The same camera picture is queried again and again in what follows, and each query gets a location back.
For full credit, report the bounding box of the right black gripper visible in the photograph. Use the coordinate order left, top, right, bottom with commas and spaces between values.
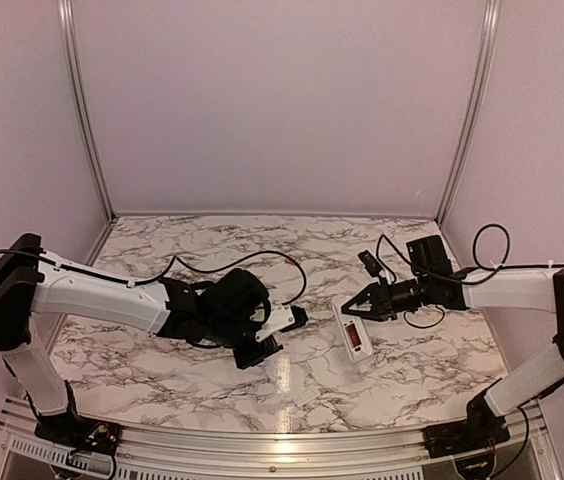
342, 274, 432, 322

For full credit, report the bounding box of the white remote control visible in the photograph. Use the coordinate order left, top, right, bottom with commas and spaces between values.
331, 296, 373, 363

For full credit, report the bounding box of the white battery cover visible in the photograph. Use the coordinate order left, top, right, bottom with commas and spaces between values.
295, 388, 320, 406

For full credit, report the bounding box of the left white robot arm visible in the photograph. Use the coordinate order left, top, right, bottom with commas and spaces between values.
0, 234, 294, 445

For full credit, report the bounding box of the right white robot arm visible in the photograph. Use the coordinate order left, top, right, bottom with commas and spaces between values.
332, 235, 564, 448

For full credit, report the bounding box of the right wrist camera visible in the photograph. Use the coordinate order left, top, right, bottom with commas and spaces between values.
358, 250, 383, 277

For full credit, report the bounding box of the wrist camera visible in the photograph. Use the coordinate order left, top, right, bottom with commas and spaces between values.
255, 306, 308, 343
358, 250, 383, 277

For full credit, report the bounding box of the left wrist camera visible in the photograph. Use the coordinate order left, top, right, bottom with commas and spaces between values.
255, 306, 308, 343

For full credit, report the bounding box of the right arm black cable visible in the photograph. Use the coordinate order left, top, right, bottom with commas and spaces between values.
375, 223, 563, 331

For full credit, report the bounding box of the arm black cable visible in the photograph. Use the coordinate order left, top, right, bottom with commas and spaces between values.
375, 223, 563, 331
0, 248, 308, 326

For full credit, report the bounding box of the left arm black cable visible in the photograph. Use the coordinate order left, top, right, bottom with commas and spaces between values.
0, 248, 308, 326

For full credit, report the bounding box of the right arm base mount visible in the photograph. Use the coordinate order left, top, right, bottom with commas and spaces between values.
423, 418, 511, 458

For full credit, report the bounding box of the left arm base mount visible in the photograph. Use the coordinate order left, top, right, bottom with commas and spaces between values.
34, 416, 122, 455

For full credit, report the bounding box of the front aluminium rail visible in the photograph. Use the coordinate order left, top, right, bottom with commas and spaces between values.
0, 397, 563, 479

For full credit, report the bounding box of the right aluminium frame post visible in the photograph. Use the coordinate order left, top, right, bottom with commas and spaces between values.
435, 0, 501, 227

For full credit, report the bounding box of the aluminium frame post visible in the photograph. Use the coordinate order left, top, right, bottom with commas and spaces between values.
435, 0, 501, 227
57, 0, 116, 223

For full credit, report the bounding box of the left aluminium frame post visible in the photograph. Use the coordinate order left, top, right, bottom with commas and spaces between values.
57, 0, 116, 223

